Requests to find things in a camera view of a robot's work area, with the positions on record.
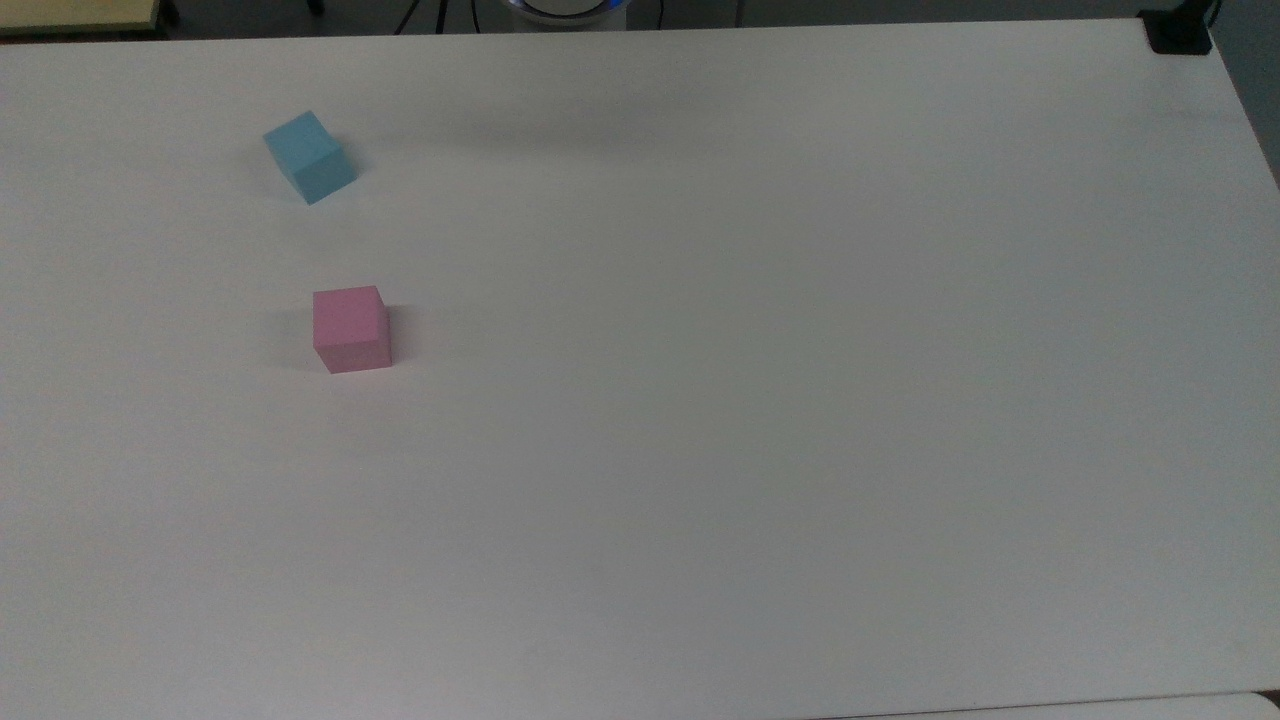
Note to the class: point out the black corner clamp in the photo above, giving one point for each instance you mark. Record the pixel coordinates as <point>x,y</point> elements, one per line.
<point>1178,35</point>

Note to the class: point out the pink cube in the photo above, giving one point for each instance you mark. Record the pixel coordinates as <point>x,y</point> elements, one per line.
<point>350,326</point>

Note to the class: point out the black tripod legs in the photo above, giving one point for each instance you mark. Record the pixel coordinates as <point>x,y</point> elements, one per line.
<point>441,12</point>

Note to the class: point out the yellow wooden desk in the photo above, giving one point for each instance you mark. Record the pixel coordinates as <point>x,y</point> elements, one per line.
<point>70,12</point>

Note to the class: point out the blue cube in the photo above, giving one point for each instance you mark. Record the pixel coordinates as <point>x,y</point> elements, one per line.
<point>310,160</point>

